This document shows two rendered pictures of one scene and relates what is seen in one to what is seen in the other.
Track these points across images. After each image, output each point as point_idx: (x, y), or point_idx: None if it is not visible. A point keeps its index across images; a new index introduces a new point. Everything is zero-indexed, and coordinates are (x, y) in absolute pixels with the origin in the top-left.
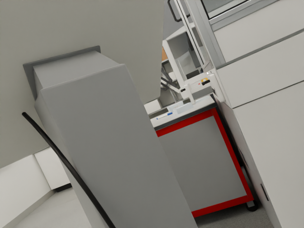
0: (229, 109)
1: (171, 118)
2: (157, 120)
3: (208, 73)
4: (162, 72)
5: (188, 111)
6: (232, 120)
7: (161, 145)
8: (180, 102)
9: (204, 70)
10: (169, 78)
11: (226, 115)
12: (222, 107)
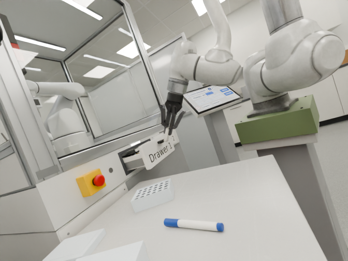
0: (175, 147)
1: (191, 175)
2: (220, 217)
3: (140, 142)
4: (164, 110)
5: (166, 178)
6: (176, 154)
7: (205, 123)
8: (85, 257)
9: (105, 149)
10: (164, 121)
11: (162, 172)
12: (155, 172)
